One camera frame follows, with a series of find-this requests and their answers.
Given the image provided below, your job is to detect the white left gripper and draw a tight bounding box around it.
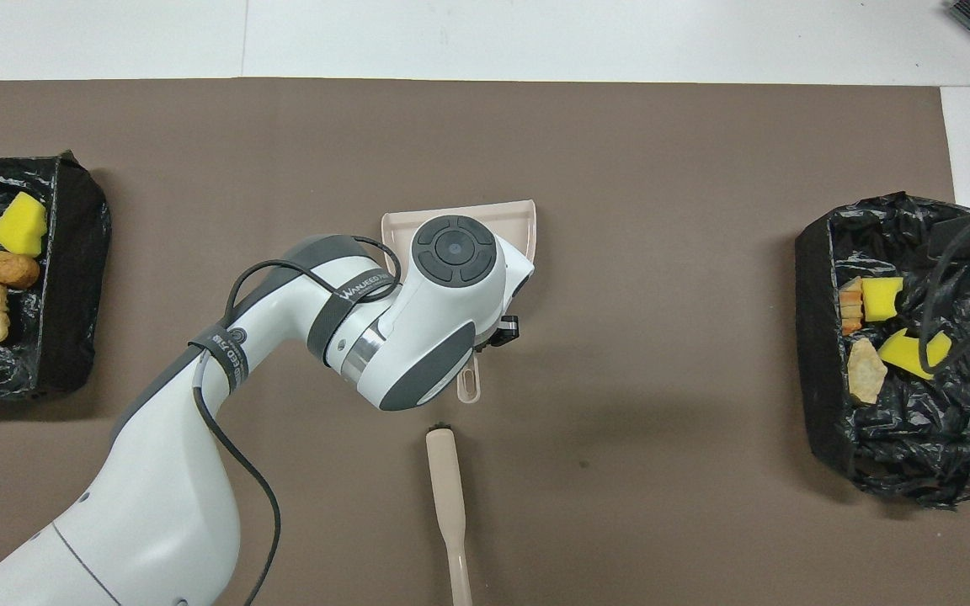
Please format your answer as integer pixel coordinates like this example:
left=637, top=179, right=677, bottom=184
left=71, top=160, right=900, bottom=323
left=489, top=244, right=536, bottom=348

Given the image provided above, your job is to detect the green and yellow sponge piece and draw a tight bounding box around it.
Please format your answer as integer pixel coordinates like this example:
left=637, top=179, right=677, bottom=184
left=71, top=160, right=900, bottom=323
left=861, top=277, right=905, bottom=323

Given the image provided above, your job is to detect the notched yellow sponge piece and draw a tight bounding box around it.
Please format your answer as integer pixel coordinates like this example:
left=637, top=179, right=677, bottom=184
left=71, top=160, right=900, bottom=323
left=877, top=328, right=952, bottom=380

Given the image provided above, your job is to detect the orange striped bread piece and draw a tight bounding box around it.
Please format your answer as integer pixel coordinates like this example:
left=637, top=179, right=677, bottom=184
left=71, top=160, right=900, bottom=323
left=839, top=276, right=865, bottom=336

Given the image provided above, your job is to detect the beige plastic dustpan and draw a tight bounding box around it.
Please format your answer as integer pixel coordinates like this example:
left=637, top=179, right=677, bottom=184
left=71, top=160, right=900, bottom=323
left=381, top=199, right=539, bottom=404

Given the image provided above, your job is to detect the beige brush with black bristles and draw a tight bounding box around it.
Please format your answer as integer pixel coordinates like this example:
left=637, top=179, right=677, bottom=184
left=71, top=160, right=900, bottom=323
left=425, top=421, right=474, bottom=606

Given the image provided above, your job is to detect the wavy yellow sponge piece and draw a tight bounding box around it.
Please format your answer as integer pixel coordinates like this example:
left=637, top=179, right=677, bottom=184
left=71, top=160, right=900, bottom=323
left=0, top=191, right=48, bottom=258

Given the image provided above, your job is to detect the brown peanut shaped bread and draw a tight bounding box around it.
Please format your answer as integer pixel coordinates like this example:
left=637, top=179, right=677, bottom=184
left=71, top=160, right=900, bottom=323
left=0, top=250, right=41, bottom=290

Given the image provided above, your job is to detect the black bag lined bin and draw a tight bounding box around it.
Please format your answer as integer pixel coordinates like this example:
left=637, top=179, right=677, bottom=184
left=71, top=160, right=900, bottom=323
left=794, top=192, right=970, bottom=510
left=0, top=150, right=113, bottom=401

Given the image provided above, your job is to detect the brown table mat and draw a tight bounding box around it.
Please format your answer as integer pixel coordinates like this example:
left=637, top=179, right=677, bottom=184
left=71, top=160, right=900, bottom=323
left=0, top=78, right=970, bottom=606

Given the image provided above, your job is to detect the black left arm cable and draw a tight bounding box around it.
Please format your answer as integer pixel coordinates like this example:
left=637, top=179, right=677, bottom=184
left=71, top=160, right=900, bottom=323
left=190, top=236, right=402, bottom=606

